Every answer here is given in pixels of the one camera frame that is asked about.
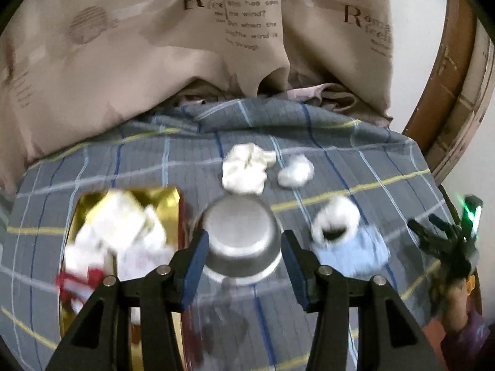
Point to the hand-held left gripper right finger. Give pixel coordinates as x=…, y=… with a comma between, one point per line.
x=296, y=270

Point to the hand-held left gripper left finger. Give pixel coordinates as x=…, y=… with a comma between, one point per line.
x=193, y=270

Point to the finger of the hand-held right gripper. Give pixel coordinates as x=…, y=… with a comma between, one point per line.
x=442, y=226
x=423, y=235

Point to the white towel packet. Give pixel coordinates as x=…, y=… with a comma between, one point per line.
x=145, y=261

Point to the steel bowl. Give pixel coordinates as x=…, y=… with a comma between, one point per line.
x=239, y=232

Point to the gold tin box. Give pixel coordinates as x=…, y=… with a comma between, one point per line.
x=170, y=201

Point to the white socks pile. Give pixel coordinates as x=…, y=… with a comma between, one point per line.
x=116, y=220

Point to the grey white cloth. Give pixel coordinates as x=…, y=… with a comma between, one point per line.
x=296, y=172

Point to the small white cloth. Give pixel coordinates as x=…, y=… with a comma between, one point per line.
x=243, y=170

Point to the red and white sock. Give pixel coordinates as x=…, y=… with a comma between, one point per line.
x=73, y=284

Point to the person's right forearm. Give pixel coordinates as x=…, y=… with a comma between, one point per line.
x=470, y=336

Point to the light blue towel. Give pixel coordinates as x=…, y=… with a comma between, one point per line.
x=367, y=255

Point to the grey plaid bed sheet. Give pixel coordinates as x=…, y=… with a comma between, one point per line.
x=348, y=139

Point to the brown wooden door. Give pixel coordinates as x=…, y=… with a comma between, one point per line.
x=437, y=85

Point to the pink cloth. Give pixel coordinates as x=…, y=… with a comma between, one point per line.
x=321, y=94

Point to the beige printed curtain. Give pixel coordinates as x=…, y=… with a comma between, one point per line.
x=116, y=65

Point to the wooden door frame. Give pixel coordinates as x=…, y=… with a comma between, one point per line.
x=468, y=116

